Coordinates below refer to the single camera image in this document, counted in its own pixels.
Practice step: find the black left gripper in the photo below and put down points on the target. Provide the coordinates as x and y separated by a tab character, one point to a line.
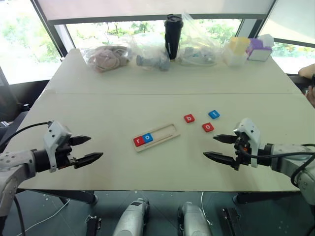
64	155

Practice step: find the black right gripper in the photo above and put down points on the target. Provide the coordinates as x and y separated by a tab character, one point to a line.
242	150

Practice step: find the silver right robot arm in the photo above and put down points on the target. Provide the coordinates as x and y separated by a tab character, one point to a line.
290	159

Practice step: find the red letter tile o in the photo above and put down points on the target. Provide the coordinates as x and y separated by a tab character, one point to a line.
208	127

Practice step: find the blue letter tile t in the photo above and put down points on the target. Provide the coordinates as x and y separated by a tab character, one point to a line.
214	114

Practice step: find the red letter tile b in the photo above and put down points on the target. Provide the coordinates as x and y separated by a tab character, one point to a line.
189	119

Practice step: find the red letter tile r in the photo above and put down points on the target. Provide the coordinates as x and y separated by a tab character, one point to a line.
138	140

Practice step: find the blue letter tile o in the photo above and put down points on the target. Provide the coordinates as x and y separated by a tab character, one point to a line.
147	137

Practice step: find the wooden letter tray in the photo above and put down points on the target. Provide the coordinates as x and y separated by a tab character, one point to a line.
156	137

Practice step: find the silver right robot leg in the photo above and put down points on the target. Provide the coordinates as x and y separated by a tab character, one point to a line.
193	220

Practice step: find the silver robot leg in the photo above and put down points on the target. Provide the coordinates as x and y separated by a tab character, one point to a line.
193	220
133	218

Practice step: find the silver left robot leg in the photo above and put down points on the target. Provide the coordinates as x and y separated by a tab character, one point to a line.
133	218

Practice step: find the clear bag with pink items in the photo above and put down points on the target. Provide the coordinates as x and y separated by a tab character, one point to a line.
105	57

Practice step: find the clear bag with white parts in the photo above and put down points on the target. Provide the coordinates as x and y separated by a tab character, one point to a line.
199	46

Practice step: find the purple and white tissue box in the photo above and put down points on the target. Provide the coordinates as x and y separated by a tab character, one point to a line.
259	48

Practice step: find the clear bag with grey object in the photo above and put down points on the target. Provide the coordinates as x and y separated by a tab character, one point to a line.
152	57

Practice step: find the black travel tumbler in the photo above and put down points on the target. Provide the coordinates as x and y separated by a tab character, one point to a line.
173	37

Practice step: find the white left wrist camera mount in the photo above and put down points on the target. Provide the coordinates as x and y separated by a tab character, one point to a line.
55	137

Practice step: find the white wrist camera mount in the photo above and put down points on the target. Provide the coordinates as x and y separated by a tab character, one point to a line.
55	137
249	135

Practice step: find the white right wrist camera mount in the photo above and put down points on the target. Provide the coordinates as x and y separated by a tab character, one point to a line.
249	135

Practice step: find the black table leg frame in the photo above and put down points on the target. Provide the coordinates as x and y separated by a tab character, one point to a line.
265	197
66	195

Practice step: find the black floor bracket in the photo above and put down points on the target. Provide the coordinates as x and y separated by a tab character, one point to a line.
230	221
94	225

